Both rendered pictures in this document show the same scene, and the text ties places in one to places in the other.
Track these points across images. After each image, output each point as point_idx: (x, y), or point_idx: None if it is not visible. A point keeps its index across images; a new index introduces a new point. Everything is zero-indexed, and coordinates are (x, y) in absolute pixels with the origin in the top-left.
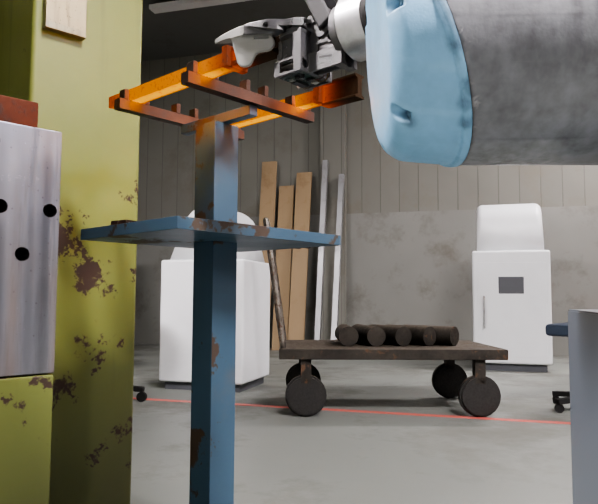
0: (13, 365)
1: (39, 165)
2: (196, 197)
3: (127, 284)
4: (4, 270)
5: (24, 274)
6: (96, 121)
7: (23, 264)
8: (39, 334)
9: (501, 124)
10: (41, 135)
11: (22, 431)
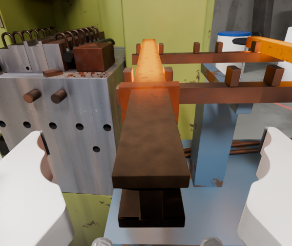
0: (102, 192)
1: (96, 102)
2: (192, 146)
3: (187, 132)
4: (89, 156)
5: (99, 158)
6: (168, 31)
7: (97, 153)
8: (112, 182)
9: None
10: (93, 83)
11: None
